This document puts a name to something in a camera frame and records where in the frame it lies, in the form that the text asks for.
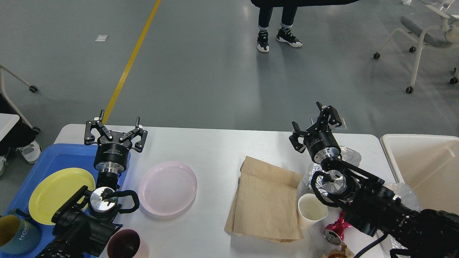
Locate white paper cup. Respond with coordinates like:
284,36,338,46
297,193,328,230

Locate beige plastic bin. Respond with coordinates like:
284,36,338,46
380,134,459,214

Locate yellow plate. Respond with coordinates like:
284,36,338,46
28,168,95,225

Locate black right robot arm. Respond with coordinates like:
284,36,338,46
289,102,459,258

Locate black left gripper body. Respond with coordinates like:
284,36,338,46
94,139,131,172

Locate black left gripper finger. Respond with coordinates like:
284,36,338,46
84,110,114,146
119,116,148,153

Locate crumpled aluminium foil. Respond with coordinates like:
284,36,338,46
303,145,362,190

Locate brown paper scrap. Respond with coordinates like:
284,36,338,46
322,242,355,258

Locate brown paper bag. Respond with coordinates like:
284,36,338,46
224,156,303,242

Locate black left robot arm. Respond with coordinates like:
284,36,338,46
37,110,148,258

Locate person in dark jeans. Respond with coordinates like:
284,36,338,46
250,0,359,53

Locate crushed pink can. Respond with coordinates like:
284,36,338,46
323,210,352,245

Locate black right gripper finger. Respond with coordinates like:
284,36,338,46
312,101,343,133
289,121,309,153

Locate pink plate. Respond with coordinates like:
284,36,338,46
138,161,197,216

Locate seated person white sneakers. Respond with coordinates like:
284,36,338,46
0,94,43,176

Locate white rolling table left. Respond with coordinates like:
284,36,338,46
0,64,41,135

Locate pink mug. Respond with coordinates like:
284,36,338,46
107,229,150,258

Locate teal mug with yellow inside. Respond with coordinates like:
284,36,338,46
0,209,42,255

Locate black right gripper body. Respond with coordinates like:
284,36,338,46
304,131,341,163

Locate white office chair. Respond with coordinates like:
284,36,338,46
373,0,459,94

